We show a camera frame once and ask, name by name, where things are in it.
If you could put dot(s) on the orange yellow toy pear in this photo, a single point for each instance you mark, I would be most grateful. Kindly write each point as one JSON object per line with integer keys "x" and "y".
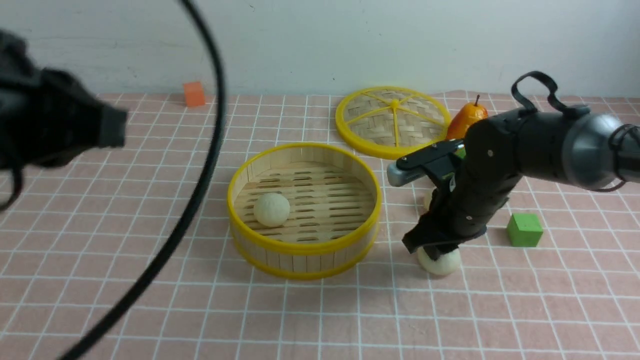
{"x": 470, "y": 114}

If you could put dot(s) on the green cube block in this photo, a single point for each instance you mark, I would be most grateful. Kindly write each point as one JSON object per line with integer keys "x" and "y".
{"x": 524, "y": 230}

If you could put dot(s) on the yellow rimmed bamboo steamer tray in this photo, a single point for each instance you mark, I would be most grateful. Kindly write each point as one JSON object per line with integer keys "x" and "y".
{"x": 335, "y": 204}

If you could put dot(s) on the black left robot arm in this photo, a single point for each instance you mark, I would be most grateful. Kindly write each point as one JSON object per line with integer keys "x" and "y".
{"x": 47, "y": 117}

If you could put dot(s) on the pink checked tablecloth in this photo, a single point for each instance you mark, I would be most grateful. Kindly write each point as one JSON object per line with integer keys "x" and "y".
{"x": 78, "y": 237}

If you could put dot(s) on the orange cube block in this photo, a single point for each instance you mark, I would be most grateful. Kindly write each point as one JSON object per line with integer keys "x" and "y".
{"x": 194, "y": 94}

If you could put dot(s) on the white bun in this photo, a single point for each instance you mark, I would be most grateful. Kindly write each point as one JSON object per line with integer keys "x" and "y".
{"x": 427, "y": 199}
{"x": 272, "y": 210}
{"x": 440, "y": 260}

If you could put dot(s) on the green toy watermelon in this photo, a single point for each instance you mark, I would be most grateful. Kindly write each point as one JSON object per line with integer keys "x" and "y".
{"x": 461, "y": 152}

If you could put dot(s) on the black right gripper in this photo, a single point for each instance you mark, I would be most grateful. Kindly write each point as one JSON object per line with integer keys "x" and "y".
{"x": 456, "y": 216}

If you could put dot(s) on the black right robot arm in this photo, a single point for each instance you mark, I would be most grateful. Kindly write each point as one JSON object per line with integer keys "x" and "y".
{"x": 570, "y": 145}

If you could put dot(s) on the yellow rimmed woven steamer lid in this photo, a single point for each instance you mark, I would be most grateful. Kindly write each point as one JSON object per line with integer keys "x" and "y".
{"x": 389, "y": 122}

